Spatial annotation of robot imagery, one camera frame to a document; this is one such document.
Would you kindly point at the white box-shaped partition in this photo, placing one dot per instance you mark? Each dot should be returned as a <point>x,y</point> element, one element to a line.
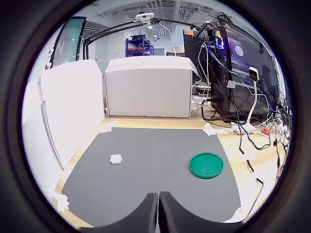
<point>148,92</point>

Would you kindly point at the small white plastic terminal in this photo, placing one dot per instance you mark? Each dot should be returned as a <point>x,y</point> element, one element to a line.
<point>116,159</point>

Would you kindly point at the black computer tower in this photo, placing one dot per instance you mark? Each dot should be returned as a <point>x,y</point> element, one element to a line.
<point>243,97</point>

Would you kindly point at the dark grey mat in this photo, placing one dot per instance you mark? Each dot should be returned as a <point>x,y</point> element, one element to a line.
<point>150,150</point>

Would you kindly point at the white gooseneck camera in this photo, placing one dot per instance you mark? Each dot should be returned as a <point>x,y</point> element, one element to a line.
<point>252,72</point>

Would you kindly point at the white foam board partition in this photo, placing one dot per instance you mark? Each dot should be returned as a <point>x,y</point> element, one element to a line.
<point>73,109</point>
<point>36,136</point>

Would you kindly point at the white masking tape piece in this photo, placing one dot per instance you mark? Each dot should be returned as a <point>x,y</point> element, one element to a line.
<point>211,130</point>
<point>256,177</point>
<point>62,203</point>
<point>108,126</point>
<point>247,156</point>

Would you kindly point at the black screen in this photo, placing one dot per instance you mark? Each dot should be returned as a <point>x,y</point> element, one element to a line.
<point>192,51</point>

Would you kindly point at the blue metal shelf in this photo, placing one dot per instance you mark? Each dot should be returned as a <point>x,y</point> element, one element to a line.
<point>139,46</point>

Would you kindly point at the white overhead camera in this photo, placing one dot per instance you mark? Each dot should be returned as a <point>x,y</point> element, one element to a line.
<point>144,16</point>

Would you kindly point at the round green lid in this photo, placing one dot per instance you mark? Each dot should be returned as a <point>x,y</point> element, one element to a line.
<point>206,166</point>

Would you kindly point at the dark green printed banner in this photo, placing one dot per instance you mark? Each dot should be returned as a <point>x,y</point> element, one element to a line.
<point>69,41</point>

